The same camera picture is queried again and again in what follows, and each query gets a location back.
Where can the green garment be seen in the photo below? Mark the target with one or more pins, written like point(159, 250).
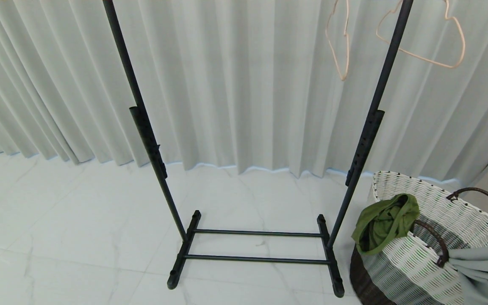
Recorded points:
point(386, 224)

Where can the pink clothes hanger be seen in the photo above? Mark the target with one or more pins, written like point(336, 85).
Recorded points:
point(426, 58)
point(347, 51)

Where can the black clothes rack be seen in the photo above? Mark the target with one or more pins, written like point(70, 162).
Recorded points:
point(148, 135)

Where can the white laundry basket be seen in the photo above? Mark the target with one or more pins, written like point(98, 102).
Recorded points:
point(409, 267)

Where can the white curtain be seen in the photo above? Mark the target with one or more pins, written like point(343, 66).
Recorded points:
point(248, 84)

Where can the pale grey shorts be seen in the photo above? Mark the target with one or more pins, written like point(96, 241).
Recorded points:
point(485, 275)

